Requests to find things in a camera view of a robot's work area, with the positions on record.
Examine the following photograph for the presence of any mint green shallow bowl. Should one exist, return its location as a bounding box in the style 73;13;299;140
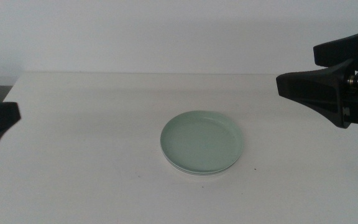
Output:
160;110;244;174

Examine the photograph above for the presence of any white shallow bowl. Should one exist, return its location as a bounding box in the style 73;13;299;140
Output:
166;161;232;176

